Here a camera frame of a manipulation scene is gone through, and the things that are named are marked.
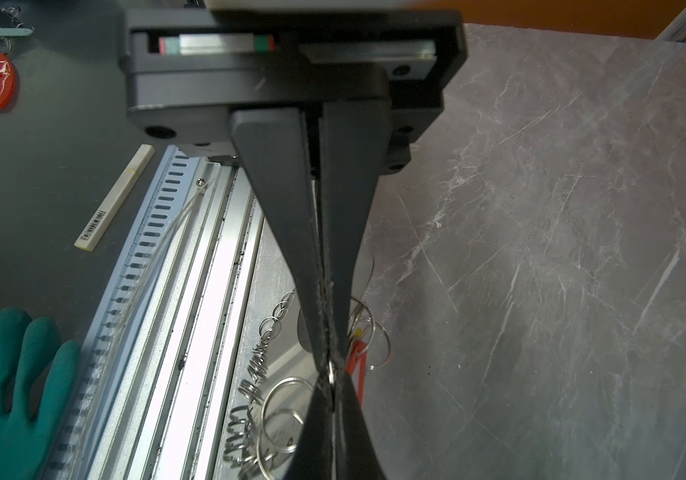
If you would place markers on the metal key holder with rings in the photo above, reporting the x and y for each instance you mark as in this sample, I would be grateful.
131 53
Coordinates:
272 391

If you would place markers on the green work glove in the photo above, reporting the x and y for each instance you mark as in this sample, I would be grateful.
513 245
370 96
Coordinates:
37 373

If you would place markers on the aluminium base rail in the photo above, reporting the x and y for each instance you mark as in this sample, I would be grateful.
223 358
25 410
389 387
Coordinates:
158 360

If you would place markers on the white barcode label strip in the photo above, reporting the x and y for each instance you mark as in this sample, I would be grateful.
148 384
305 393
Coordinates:
105 213

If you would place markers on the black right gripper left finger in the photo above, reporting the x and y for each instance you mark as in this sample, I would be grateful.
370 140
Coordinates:
313 458

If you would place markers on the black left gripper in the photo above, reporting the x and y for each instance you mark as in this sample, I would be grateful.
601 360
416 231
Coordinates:
187 70

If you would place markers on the red key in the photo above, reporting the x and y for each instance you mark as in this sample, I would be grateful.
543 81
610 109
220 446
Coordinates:
357 368

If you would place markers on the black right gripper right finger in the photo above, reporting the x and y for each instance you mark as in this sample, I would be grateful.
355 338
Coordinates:
355 456

